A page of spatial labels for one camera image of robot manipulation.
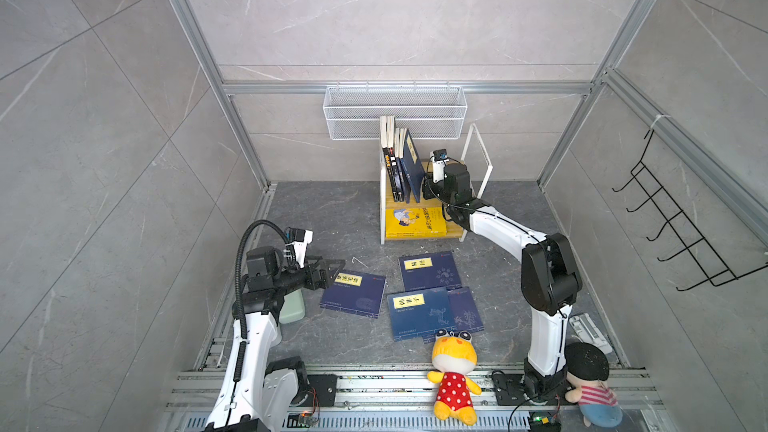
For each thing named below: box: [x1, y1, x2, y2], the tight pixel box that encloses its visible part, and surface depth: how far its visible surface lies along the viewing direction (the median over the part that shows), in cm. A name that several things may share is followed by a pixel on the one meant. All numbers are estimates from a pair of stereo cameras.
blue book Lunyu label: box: [400, 128, 426, 204], surface depth 86 cm
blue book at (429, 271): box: [399, 250, 461, 292], surface depth 97 cm
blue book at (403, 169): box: [398, 127, 412, 203], surface depth 80 cm
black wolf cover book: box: [387, 115, 404, 203], surface depth 80 cm
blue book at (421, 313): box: [387, 287, 457, 341], surface depth 87 cm
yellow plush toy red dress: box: [427, 329, 482, 426], surface depth 73 cm
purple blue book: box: [447, 286, 485, 333], surface depth 88 cm
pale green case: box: [279, 288, 305, 324], surface depth 85 cm
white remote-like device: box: [568, 313, 614, 355], surface depth 84 cm
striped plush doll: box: [564, 342, 623, 428], surface depth 70 cm
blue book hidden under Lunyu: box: [320, 270, 387, 319], surface depth 91 cm
